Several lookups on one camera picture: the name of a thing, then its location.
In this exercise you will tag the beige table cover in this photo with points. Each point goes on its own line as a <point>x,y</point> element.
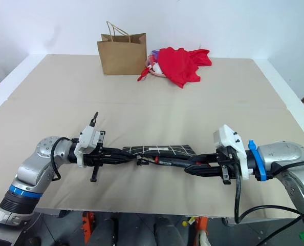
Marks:
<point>152,110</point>

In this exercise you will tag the pink basket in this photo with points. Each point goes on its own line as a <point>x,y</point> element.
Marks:
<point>154,69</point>

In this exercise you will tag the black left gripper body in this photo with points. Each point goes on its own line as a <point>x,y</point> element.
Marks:
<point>95,159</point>

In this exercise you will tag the red marker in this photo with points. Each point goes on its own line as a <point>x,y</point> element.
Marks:
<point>172,163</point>

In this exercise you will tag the dark rounded shape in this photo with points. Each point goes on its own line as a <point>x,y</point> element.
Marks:
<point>111,230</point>
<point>166,230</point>

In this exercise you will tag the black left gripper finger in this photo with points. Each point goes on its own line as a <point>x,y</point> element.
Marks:
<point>117,161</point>
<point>118,153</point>

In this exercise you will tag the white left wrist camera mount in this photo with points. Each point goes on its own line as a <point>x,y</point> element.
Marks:
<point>88,139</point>

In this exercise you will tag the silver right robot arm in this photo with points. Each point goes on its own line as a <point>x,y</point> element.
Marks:
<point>282,153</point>

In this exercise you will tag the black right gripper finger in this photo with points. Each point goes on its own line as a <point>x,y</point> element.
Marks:
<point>204,158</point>
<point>205,171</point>

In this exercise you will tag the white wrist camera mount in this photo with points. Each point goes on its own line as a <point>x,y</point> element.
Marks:
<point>227,137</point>
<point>88,139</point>

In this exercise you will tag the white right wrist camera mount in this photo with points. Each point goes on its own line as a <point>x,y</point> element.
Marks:
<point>227,137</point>

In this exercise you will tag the orange stand leg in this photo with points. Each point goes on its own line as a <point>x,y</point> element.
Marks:
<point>88,225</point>
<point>202,226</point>

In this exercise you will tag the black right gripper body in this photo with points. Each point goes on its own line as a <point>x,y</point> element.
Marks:
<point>228,160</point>

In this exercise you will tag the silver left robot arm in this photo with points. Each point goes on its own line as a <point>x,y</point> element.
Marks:
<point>29,169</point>

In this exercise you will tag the red cloth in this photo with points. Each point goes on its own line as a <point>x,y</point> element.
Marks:
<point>177,64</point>

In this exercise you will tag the small yellow tag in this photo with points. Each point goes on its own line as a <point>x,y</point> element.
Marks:
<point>191,221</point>

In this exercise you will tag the brown paper bag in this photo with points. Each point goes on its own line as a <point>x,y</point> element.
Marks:
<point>122,56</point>

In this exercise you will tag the red ribbon bow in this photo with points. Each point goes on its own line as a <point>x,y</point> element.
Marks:
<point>143,74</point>

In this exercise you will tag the blue right wrist clamp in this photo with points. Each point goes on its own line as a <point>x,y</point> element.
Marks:
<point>258,160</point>

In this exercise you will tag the black white grid pouch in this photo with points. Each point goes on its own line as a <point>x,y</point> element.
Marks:
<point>162,150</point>

